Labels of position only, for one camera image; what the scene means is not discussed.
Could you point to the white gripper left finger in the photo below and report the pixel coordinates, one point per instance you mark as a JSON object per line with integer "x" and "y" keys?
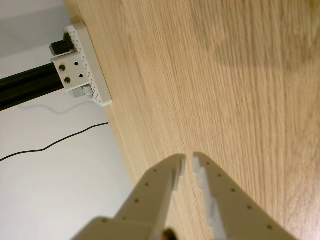
{"x": 150, "y": 200}

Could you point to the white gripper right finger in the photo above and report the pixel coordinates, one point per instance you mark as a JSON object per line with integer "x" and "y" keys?
{"x": 232, "y": 212}

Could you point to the grey clamp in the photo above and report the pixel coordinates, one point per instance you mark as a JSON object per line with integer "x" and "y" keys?
{"x": 79, "y": 92}

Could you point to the black clamp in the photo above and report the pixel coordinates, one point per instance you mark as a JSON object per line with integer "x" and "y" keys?
{"x": 60, "y": 47}

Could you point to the white post bracket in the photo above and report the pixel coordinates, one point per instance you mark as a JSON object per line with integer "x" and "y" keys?
{"x": 71, "y": 72}

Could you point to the white perforated base plate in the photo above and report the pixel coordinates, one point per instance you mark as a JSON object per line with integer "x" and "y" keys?
{"x": 87, "y": 57}

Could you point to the black aluminium extrusion post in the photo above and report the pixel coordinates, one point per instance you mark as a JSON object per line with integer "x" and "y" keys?
{"x": 27, "y": 87}

